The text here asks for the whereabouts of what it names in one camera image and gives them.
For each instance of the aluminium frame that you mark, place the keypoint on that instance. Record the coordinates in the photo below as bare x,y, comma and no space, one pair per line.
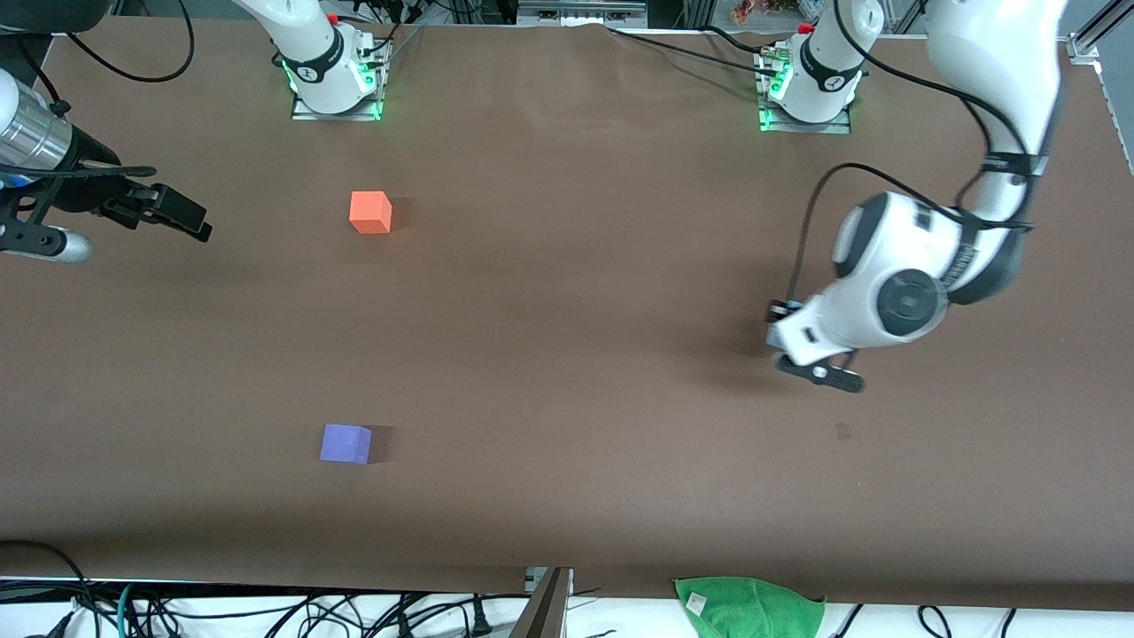
580,11

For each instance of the grey metal post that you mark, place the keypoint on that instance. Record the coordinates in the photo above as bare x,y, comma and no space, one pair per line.
545,616

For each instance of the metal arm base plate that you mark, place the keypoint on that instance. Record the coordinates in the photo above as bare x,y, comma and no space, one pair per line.
842,127
306,111

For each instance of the green cloth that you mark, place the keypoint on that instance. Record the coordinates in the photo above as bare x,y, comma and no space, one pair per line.
753,611

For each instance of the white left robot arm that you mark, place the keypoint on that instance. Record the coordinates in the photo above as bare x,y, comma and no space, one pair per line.
886,239

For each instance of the orange block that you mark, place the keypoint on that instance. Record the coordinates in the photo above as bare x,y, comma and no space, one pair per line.
368,213

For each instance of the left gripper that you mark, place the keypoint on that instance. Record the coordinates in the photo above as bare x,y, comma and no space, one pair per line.
772,315

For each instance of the purple block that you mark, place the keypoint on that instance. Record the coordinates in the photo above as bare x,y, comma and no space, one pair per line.
344,444

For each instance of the colourful toy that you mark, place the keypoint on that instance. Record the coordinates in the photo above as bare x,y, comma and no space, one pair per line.
749,9

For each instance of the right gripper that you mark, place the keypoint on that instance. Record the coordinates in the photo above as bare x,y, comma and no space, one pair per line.
91,185

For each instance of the brown table cover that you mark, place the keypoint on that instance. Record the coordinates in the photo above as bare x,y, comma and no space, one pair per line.
567,399

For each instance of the black power plug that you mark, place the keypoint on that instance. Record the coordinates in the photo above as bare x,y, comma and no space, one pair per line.
480,620

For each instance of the aluminium frame rail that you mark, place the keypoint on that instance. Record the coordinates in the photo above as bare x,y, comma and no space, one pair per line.
1094,35

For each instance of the small grey metal bracket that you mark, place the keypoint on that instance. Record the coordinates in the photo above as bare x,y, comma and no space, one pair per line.
534,580

